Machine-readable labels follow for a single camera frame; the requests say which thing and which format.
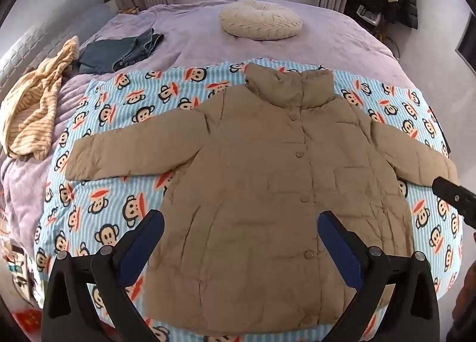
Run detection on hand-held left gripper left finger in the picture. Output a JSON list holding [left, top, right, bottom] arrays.
[[42, 209, 165, 342]]

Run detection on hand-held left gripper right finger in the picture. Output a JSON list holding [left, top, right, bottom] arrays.
[[318, 210, 441, 342]]

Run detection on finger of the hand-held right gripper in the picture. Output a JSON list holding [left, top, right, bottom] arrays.
[[432, 176, 476, 227]]

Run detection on tan padded jacket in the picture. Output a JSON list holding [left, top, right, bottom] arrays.
[[66, 62, 459, 328]]

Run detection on blue striped monkey print blanket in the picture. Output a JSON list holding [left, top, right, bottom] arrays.
[[33, 61, 465, 342]]

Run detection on person's brown clothing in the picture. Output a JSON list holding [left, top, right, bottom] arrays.
[[445, 263, 476, 342]]

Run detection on bedside clutter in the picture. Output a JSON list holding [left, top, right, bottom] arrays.
[[0, 230, 41, 309]]

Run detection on red printed object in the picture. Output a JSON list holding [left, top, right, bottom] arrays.
[[13, 308, 42, 342]]

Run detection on yellow striped cloth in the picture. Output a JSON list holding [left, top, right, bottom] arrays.
[[0, 35, 80, 160]]

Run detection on folded blue jeans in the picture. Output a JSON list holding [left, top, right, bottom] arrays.
[[77, 28, 165, 74]]

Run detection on small grey device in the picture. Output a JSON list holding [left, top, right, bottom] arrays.
[[356, 5, 381, 25]]

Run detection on purple bed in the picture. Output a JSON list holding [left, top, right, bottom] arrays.
[[0, 0, 410, 253]]

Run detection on grey quilted headboard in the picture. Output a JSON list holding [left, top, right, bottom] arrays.
[[0, 0, 112, 82]]

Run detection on round cream knitted cushion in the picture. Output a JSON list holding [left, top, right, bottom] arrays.
[[219, 1, 303, 41]]

